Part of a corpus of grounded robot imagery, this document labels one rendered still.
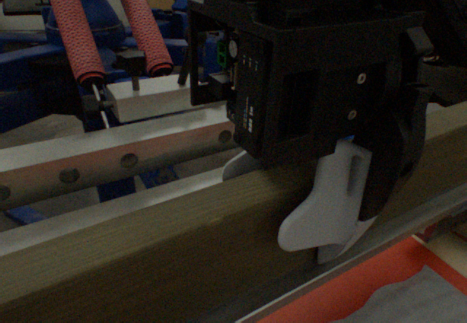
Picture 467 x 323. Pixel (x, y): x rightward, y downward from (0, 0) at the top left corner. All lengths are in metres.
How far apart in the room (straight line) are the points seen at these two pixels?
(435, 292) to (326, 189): 0.26
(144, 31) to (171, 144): 0.30
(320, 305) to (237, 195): 0.21
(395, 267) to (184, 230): 0.30
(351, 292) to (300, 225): 0.22
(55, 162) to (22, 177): 0.03
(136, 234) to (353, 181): 0.11
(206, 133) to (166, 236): 0.31
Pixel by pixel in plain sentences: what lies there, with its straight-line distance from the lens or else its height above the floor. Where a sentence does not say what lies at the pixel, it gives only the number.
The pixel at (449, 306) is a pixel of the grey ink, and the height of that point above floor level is 0.96.
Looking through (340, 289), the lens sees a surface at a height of 0.96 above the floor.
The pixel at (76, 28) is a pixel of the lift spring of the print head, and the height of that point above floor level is 1.12.
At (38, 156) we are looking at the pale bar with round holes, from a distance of 0.43.
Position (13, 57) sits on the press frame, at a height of 1.02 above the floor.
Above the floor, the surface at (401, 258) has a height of 0.96.
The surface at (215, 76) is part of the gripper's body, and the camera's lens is 0.17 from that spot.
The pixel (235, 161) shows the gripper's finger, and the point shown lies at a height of 1.14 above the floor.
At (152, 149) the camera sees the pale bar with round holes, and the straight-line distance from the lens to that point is 0.44.
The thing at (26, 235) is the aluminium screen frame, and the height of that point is 0.99.
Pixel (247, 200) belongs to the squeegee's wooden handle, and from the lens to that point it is 0.17.
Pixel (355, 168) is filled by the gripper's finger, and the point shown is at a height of 1.16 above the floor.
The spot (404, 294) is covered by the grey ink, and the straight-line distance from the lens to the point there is 0.40.
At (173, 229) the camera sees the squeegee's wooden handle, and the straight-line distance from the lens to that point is 0.16.
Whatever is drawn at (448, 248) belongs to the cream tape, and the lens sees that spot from 0.48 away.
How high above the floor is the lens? 1.25
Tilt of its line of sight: 32 degrees down
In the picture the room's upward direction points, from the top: 2 degrees clockwise
